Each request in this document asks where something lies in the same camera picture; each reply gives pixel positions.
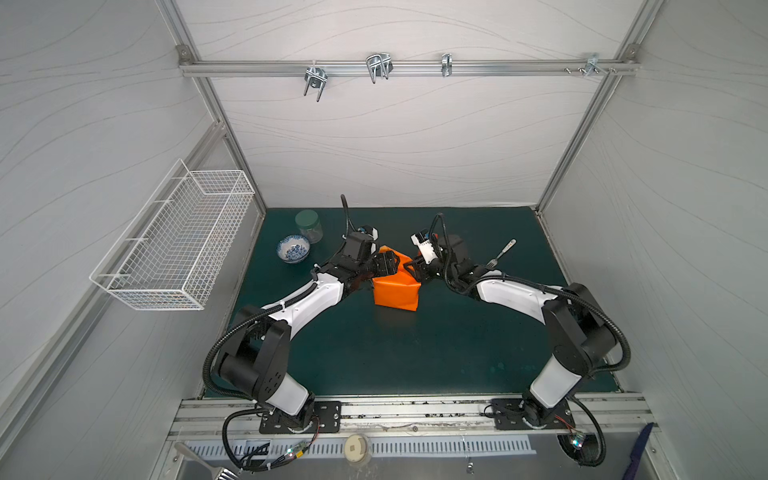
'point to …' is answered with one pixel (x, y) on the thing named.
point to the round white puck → (355, 448)
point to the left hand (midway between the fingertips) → (395, 256)
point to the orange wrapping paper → (400, 289)
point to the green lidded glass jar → (309, 224)
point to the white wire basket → (172, 246)
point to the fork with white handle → (493, 262)
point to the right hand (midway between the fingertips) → (414, 254)
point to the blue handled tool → (631, 472)
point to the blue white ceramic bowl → (293, 248)
